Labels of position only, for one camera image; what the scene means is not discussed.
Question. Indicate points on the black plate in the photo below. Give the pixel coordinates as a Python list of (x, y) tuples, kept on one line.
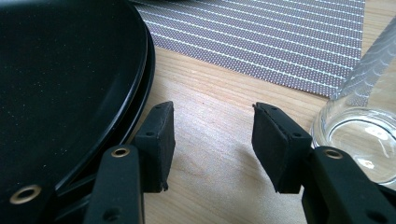
[(151, 68), (62, 77)]

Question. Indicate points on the grey striped placemat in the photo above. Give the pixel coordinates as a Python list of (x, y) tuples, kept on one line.
[(249, 40)]

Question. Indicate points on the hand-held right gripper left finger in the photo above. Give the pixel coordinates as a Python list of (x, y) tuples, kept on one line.
[(121, 183)]

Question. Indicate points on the clear drinking glass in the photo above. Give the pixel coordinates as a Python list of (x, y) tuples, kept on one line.
[(358, 133)]

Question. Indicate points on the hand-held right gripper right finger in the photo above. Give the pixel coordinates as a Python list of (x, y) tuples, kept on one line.
[(336, 186)]

